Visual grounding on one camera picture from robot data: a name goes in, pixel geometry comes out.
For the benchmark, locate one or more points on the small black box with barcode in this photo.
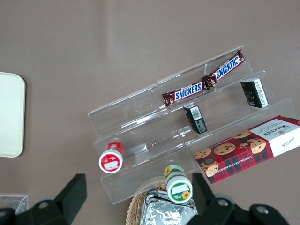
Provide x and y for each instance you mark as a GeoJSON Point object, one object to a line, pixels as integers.
{"type": "Point", "coordinates": [195, 118]}

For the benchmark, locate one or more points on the Walkers red tartan cookie box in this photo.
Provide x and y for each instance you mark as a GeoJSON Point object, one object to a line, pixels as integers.
{"type": "Point", "coordinates": [246, 152]}

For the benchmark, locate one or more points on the red lidded snack cup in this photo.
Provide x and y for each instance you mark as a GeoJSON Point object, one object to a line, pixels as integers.
{"type": "Point", "coordinates": [111, 160]}

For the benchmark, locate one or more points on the cream plastic serving tray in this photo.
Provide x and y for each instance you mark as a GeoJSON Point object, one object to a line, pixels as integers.
{"type": "Point", "coordinates": [11, 114]}

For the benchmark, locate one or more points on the clear acrylic stepped display stand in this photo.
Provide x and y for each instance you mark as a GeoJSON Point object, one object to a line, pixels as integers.
{"type": "Point", "coordinates": [140, 112]}

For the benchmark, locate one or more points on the green lidded sunflower snack cup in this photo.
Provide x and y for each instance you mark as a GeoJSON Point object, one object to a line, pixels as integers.
{"type": "Point", "coordinates": [179, 188]}

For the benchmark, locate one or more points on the small black box white side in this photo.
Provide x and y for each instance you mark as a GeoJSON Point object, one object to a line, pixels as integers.
{"type": "Point", "coordinates": [254, 92]}

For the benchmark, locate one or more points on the light wicker basket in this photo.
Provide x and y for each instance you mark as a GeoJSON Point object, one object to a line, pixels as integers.
{"type": "Point", "coordinates": [134, 206]}

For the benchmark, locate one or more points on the silver foil container stack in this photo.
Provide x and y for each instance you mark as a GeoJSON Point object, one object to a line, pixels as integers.
{"type": "Point", "coordinates": [164, 211]}

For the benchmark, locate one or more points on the Snickers chocolate bar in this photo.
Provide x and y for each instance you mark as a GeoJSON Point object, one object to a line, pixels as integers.
{"type": "Point", "coordinates": [227, 68]}
{"type": "Point", "coordinates": [187, 90]}

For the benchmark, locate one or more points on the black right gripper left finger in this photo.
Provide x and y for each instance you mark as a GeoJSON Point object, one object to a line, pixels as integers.
{"type": "Point", "coordinates": [63, 204]}

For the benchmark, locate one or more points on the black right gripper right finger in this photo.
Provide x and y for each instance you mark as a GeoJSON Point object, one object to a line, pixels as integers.
{"type": "Point", "coordinates": [218, 211]}

